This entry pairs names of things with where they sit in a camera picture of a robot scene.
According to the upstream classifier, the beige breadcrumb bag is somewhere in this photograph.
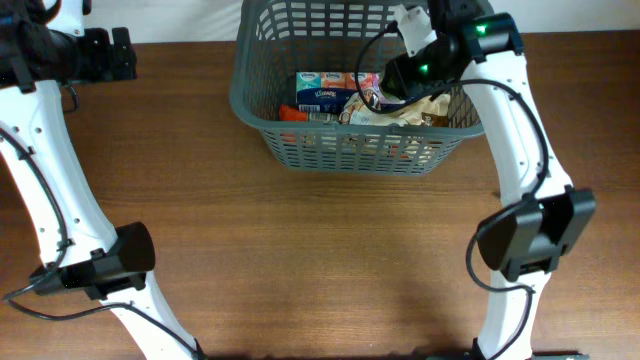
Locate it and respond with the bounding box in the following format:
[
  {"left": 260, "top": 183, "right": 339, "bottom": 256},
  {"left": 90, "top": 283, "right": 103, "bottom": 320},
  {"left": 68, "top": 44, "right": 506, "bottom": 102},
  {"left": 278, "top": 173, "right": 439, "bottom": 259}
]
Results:
[{"left": 338, "top": 93, "right": 451, "bottom": 127}]

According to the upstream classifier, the orange red pasta packet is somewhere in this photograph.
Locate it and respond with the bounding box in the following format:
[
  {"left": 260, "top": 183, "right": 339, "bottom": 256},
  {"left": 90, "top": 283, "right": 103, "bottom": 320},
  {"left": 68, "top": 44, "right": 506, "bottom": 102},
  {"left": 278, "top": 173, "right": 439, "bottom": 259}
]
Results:
[{"left": 279, "top": 105, "right": 339, "bottom": 124}]

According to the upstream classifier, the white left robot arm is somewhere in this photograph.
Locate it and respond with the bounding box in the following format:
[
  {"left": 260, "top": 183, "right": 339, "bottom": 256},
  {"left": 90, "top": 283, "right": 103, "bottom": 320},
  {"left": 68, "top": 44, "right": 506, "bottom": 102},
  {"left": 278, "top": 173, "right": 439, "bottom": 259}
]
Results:
[{"left": 1, "top": 1, "right": 204, "bottom": 359}]

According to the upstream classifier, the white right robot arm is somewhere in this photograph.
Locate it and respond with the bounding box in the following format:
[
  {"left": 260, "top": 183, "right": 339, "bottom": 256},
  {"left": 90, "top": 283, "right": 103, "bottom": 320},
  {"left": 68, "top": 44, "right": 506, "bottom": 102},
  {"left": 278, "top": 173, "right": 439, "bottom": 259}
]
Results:
[{"left": 381, "top": 1, "right": 596, "bottom": 359}]

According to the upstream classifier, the Kleenex tissue multipack box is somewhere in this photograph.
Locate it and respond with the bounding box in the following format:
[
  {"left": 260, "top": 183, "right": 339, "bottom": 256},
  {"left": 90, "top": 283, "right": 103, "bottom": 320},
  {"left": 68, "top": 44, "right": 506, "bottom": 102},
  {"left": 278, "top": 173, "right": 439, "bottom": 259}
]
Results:
[{"left": 295, "top": 72, "right": 402, "bottom": 114}]

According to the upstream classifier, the grey plastic basket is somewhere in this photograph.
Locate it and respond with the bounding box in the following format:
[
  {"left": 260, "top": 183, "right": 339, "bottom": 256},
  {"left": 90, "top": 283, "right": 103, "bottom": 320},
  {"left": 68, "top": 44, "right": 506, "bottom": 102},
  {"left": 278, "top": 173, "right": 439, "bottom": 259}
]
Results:
[{"left": 230, "top": 0, "right": 484, "bottom": 175}]

